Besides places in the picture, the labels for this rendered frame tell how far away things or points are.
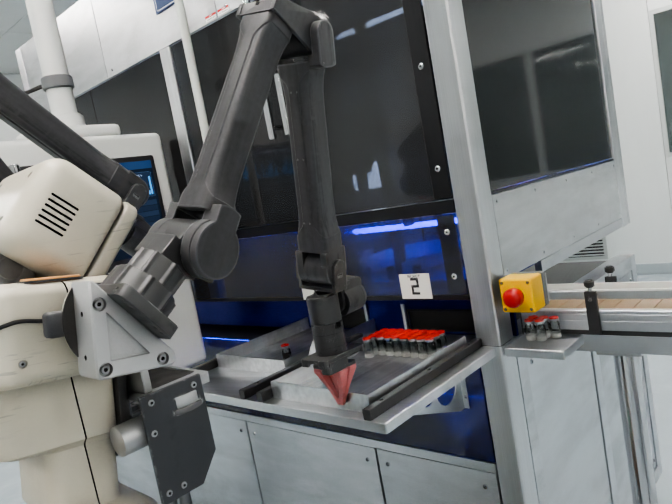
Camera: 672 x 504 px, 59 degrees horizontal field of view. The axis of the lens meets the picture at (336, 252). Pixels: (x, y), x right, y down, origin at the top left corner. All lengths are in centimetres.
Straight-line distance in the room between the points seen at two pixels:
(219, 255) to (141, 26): 142
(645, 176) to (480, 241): 468
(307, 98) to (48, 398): 57
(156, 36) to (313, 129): 115
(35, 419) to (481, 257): 88
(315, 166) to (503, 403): 70
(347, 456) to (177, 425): 91
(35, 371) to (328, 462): 116
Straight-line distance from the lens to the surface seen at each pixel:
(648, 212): 594
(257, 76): 87
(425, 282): 137
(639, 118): 589
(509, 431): 140
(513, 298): 124
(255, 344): 165
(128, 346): 74
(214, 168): 81
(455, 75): 128
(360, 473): 175
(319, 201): 98
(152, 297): 73
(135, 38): 215
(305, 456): 188
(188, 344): 195
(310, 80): 96
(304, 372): 130
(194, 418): 93
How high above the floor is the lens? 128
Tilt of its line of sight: 6 degrees down
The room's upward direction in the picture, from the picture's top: 10 degrees counter-clockwise
